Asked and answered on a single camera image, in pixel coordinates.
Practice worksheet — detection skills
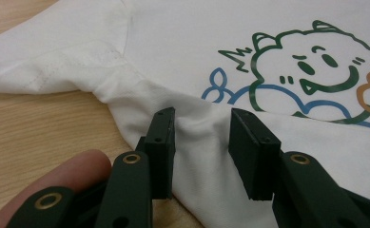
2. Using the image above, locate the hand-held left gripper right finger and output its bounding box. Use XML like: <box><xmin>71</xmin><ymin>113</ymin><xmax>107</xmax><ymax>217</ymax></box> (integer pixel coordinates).
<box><xmin>227</xmin><ymin>107</ymin><xmax>282</xmax><ymax>201</ymax></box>

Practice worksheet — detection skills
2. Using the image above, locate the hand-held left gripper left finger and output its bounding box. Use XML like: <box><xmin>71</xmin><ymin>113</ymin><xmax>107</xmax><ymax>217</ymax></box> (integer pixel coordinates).
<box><xmin>136</xmin><ymin>106</ymin><xmax>177</xmax><ymax>200</ymax></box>

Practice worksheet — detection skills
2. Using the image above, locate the white cartoon print t-shirt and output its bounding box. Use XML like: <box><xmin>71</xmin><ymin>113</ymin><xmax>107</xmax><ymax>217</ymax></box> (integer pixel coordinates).
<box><xmin>0</xmin><ymin>0</ymin><xmax>370</xmax><ymax>228</ymax></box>

